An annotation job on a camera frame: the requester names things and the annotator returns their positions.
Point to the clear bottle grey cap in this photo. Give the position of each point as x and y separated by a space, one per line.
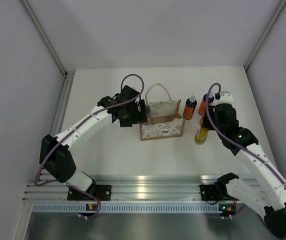
148 111

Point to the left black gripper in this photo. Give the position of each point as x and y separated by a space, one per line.
139 117

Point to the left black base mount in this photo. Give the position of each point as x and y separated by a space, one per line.
100 192

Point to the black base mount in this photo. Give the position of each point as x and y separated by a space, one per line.
209 192
100 192

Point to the orange bottle dark blue top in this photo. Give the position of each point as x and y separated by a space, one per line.
189 107

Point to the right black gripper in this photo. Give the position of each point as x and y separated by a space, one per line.
206 124

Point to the burlap canvas tote bag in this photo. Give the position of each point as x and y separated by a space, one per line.
166 121

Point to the slotted grey cable duct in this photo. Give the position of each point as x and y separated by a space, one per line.
91 208

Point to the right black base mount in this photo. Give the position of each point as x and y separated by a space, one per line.
209 192

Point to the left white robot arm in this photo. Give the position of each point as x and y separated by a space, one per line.
56 153

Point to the yellow bottle red cap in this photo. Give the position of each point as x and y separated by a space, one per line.
201 135

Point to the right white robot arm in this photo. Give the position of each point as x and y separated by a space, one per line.
270 203

